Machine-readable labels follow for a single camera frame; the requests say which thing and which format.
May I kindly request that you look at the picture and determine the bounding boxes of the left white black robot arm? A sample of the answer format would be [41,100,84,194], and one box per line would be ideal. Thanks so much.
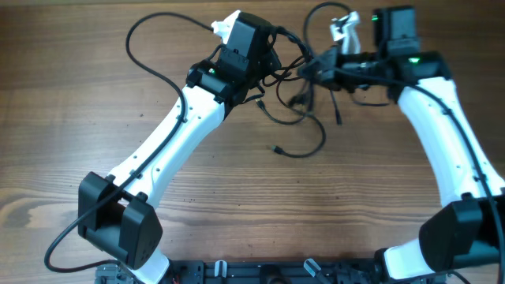
[78,10,280,283]

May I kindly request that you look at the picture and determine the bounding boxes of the thin black USB cable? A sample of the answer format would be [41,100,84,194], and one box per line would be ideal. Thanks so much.
[254,62,327,159]

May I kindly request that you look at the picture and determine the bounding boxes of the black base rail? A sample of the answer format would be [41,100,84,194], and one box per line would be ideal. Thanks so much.
[94,258,447,284]

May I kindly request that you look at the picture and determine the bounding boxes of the thick black cable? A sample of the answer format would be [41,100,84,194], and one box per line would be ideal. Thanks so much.
[262,25,343,126]

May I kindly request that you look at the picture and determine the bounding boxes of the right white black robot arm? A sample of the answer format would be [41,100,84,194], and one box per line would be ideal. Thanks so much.
[298,6,504,282]

